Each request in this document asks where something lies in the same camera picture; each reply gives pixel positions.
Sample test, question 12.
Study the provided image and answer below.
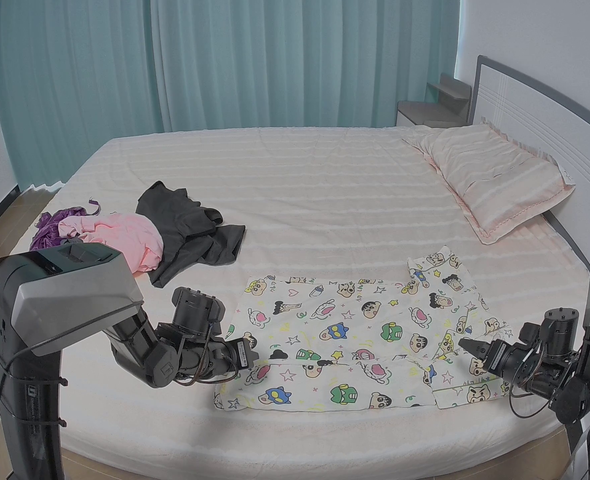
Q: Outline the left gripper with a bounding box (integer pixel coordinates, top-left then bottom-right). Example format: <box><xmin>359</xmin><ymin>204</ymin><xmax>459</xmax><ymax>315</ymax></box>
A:
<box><xmin>209</xmin><ymin>334</ymin><xmax>261</xmax><ymax>377</ymax></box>

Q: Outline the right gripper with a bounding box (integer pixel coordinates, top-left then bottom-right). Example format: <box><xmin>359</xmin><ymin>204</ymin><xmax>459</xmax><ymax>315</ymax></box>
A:
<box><xmin>485</xmin><ymin>339</ymin><xmax>531</xmax><ymax>385</ymax></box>

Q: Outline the white printed pyjama top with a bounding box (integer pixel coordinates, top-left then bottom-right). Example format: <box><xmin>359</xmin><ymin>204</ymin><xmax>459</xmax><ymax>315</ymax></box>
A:
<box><xmin>214</xmin><ymin>245</ymin><xmax>515</xmax><ymax>414</ymax></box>

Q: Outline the bed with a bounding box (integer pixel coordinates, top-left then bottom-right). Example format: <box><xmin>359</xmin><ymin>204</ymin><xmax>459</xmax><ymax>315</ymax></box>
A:
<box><xmin>0</xmin><ymin>55</ymin><xmax>590</xmax><ymax>471</ymax></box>

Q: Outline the black garment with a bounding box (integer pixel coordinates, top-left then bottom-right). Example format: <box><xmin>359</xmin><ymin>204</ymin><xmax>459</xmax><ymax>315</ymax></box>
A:
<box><xmin>136</xmin><ymin>180</ymin><xmax>247</xmax><ymax>289</ymax></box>

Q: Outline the pink garment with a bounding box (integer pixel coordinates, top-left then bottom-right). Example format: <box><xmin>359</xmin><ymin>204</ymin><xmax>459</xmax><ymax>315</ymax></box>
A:
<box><xmin>57</xmin><ymin>212</ymin><xmax>165</xmax><ymax>275</ymax></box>

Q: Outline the pale pink pillow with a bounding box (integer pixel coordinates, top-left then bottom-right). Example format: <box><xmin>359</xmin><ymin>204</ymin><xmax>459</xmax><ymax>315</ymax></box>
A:
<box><xmin>402</xmin><ymin>122</ymin><xmax>577</xmax><ymax>245</ymax></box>

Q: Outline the purple garment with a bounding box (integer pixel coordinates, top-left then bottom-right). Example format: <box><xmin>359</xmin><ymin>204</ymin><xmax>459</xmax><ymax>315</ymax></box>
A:
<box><xmin>29</xmin><ymin>198</ymin><xmax>101</xmax><ymax>253</ymax></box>

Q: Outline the grey white bedside table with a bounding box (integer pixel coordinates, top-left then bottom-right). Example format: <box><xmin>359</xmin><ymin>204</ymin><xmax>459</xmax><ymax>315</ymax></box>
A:
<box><xmin>397</xmin><ymin>72</ymin><xmax>473</xmax><ymax>129</ymax></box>

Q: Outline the blue-green curtain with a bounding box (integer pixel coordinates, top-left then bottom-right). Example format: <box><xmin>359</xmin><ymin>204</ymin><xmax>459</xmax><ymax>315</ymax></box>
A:
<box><xmin>0</xmin><ymin>0</ymin><xmax>166</xmax><ymax>191</ymax></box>
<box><xmin>149</xmin><ymin>0</ymin><xmax>463</xmax><ymax>131</ymax></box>

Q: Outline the black cable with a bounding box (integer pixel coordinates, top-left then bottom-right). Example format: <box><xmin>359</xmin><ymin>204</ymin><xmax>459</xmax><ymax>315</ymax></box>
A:
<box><xmin>508</xmin><ymin>387</ymin><xmax>555</xmax><ymax>419</ymax></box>
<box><xmin>172</xmin><ymin>355</ymin><xmax>241</xmax><ymax>387</ymax></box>

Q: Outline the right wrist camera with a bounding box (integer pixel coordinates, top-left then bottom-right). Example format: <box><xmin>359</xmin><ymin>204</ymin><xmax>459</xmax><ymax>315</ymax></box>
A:
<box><xmin>520</xmin><ymin>321</ymin><xmax>546</xmax><ymax>350</ymax></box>

